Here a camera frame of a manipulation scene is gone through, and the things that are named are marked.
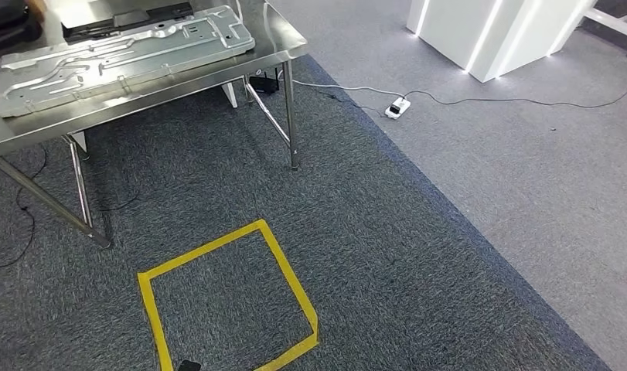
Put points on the black plastic panel part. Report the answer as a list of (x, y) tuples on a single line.
[(139, 18)]

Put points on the brown cardboard box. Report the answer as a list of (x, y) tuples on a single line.
[(36, 7)]

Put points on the white frame leg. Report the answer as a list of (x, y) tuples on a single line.
[(615, 23)]

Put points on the stamped sheet metal plate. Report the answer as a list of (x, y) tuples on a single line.
[(139, 56)]

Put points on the steel workbench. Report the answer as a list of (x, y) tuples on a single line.
[(272, 36)]

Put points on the black zip case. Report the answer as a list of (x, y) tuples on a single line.
[(6, 20)]

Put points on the white lit display counter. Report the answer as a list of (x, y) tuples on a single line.
[(497, 30)]

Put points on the yellow floor tape square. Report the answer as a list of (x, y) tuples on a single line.
[(287, 276)]

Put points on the white power strip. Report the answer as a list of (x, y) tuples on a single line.
[(397, 107)]

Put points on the black flat robot fitting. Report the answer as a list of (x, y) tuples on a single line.
[(189, 365)]

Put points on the white stand foot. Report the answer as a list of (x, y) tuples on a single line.
[(80, 143), (231, 94)]

